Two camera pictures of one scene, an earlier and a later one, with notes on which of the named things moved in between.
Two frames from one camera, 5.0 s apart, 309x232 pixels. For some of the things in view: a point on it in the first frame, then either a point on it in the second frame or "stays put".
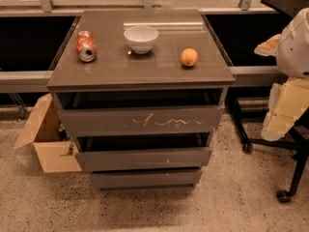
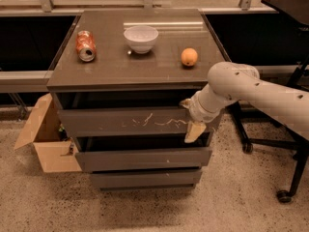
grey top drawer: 142,122 stays put
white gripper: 294,52 -> 197,112
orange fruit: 188,57 stays put
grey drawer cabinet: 141,93 stays put
